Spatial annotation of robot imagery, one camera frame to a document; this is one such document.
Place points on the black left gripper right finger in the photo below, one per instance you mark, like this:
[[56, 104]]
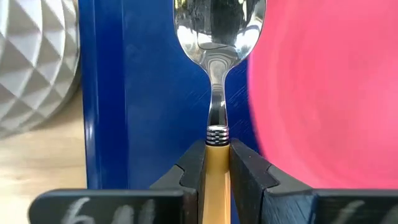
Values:
[[311, 208]]

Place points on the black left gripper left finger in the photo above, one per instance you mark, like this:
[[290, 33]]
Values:
[[124, 208]]

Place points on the pink plastic plate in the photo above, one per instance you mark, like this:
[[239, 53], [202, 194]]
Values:
[[326, 93]]

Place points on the blue plastic tray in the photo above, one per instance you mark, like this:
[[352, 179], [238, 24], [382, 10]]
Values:
[[149, 93]]

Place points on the succulent in patterned pot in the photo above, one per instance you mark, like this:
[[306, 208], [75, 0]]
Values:
[[31, 62]]

